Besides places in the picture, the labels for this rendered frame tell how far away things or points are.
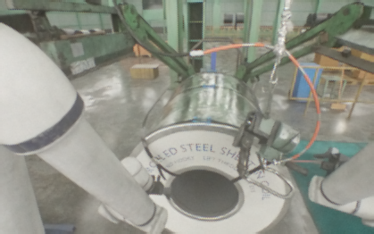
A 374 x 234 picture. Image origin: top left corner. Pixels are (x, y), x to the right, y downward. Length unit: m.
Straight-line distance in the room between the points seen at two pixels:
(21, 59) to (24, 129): 0.08
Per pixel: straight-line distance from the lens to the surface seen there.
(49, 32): 0.92
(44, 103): 0.27
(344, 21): 1.60
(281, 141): 0.98
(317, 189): 0.75
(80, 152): 0.34
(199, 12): 7.36
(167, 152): 1.24
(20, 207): 0.48
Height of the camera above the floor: 1.89
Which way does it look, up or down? 27 degrees down
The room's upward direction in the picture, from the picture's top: 1 degrees counter-clockwise
